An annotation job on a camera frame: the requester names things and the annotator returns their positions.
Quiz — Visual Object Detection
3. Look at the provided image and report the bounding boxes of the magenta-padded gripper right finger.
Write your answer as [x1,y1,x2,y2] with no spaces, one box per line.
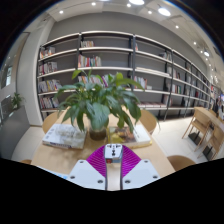
[120,145,162,191]

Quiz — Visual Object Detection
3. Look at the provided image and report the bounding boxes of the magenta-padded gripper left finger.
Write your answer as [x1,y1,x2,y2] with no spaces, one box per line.
[67,145,108,191]

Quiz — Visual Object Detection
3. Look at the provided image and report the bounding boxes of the small white charger block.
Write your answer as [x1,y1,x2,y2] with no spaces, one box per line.
[103,143,124,164]

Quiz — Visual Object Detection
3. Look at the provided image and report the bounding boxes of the yellow cover book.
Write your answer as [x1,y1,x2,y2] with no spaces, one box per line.
[106,123,153,149]

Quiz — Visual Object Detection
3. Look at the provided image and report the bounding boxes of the white cover book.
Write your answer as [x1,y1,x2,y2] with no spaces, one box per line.
[41,123,88,150]

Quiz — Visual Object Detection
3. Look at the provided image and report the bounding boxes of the green potted plant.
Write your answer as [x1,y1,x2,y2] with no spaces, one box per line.
[54,68,162,142]

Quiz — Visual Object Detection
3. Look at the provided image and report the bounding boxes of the grey planter cabinet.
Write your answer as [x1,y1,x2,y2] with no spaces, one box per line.
[0,105,32,160]

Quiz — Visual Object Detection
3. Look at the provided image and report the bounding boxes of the light wooden side table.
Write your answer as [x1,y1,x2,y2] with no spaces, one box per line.
[194,106,224,132]

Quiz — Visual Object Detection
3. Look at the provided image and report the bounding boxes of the small green plant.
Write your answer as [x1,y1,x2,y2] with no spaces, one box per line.
[11,92,26,110]

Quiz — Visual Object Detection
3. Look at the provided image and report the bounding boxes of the grey bookshelf unit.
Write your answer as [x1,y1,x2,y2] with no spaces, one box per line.
[36,30,215,122]

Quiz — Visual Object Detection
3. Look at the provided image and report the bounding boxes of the ceiling lights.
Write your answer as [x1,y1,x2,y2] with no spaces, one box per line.
[57,0,212,58]

